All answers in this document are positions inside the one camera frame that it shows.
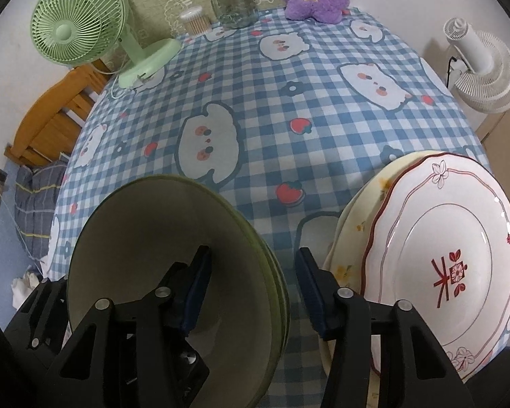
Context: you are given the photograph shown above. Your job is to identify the white crumpled bag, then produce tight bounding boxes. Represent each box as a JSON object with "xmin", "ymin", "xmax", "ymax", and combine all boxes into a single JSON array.
[{"xmin": 12, "ymin": 270, "xmax": 41, "ymax": 307}]

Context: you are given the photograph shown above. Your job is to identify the yellow floral deep plate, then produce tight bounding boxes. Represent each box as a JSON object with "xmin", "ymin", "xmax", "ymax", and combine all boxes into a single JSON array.
[{"xmin": 319, "ymin": 151, "xmax": 413, "ymax": 408}]

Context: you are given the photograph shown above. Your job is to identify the yellow floral shallow plate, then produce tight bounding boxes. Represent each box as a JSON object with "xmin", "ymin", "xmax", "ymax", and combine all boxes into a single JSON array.
[{"xmin": 344, "ymin": 164, "xmax": 394, "ymax": 239}]

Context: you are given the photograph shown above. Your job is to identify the cotton swab container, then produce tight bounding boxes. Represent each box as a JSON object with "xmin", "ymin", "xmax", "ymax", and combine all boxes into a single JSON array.
[{"xmin": 178, "ymin": 5, "xmax": 207, "ymax": 35}]

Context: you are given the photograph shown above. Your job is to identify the green desk fan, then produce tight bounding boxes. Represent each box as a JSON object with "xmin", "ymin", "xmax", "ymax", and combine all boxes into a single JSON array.
[{"xmin": 30, "ymin": 0, "xmax": 183, "ymax": 90}]

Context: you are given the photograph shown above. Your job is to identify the white red-rimmed plate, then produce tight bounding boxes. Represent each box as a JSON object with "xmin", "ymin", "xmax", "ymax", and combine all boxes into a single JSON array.
[{"xmin": 360, "ymin": 152, "xmax": 510, "ymax": 383}]

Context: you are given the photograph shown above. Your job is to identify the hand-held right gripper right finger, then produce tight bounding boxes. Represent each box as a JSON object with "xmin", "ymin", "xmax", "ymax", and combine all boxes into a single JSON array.
[{"xmin": 295, "ymin": 246, "xmax": 465, "ymax": 408}]

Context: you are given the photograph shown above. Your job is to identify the white standing fan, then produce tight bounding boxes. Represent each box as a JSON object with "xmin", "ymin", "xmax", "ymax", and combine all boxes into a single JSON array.
[{"xmin": 444, "ymin": 17, "xmax": 510, "ymax": 114}]

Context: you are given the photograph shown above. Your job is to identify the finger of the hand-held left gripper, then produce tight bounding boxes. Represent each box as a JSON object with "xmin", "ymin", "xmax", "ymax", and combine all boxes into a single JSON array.
[
  {"xmin": 3, "ymin": 277, "xmax": 73, "ymax": 353},
  {"xmin": 153, "ymin": 335, "xmax": 210, "ymax": 408}
]

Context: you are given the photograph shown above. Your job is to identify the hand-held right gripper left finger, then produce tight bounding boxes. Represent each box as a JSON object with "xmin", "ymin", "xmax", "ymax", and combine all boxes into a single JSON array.
[{"xmin": 47, "ymin": 244, "xmax": 213, "ymax": 408}]

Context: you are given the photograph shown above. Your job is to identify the blue checked cartoon tablecloth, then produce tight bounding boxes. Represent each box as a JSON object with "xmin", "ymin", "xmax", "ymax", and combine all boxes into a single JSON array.
[{"xmin": 42, "ymin": 6, "xmax": 494, "ymax": 408}]

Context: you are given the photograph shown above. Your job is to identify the white fan power cable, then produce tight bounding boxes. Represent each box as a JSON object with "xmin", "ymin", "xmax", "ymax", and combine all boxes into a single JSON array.
[{"xmin": 105, "ymin": 42, "xmax": 130, "ymax": 99}]

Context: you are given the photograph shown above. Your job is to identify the grey plaid pillow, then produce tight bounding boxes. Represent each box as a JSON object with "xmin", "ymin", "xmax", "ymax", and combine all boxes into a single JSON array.
[{"xmin": 14, "ymin": 161, "xmax": 66, "ymax": 260}]

